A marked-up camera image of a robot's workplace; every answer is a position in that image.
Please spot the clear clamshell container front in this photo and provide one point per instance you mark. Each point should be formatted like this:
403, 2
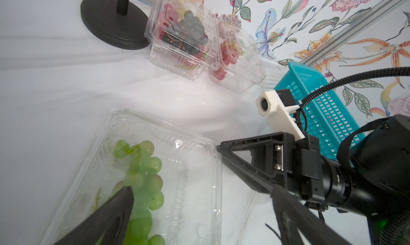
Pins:
174, 60

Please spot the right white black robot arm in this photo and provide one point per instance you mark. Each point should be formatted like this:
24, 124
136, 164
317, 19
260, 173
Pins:
370, 175

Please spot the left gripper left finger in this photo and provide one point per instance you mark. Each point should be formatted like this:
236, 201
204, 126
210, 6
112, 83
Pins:
107, 224

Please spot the red grape bunch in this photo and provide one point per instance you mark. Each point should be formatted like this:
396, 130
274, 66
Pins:
168, 16
230, 53

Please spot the green grape bunch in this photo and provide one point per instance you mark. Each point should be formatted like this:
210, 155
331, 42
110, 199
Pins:
140, 166

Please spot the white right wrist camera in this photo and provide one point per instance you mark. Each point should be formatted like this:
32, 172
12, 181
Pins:
271, 106

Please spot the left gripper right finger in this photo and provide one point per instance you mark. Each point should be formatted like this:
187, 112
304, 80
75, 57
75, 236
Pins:
294, 219

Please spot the teal plastic mesh basket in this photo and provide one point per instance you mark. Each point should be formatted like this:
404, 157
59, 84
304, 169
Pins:
327, 116

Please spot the blue microphone on black stand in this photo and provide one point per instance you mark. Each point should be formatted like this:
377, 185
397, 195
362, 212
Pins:
119, 23

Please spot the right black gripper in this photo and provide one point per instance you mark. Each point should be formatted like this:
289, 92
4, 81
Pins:
297, 166

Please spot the clear clamshell container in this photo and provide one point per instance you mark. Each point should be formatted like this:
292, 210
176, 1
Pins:
241, 66
175, 176
174, 60

